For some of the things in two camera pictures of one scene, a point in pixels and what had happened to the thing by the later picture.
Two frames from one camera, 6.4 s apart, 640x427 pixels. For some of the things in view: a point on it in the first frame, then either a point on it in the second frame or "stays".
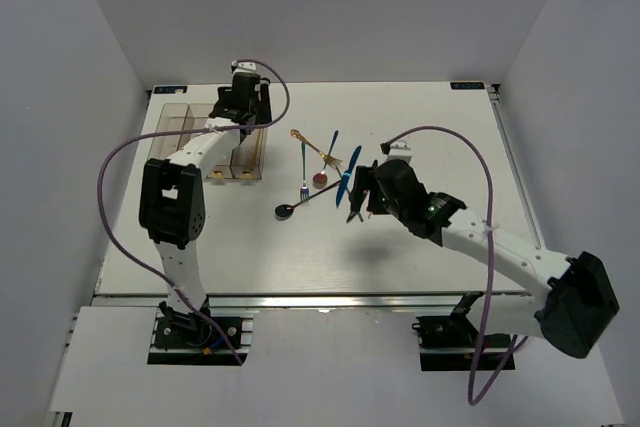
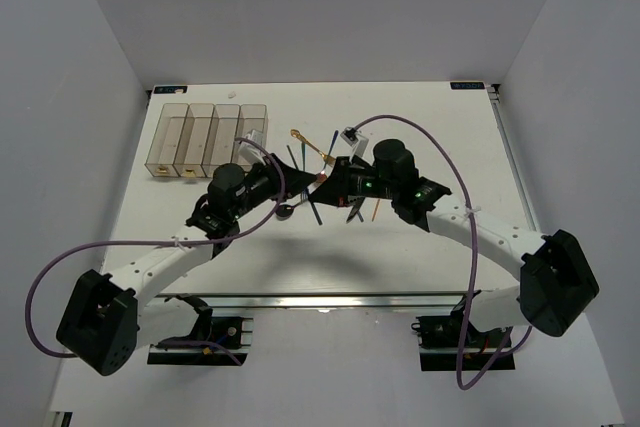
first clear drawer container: x=172 y=119 stays
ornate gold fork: x=327 y=158 stays
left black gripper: x=261 y=106 to x=296 y=181
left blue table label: x=170 y=89 stays
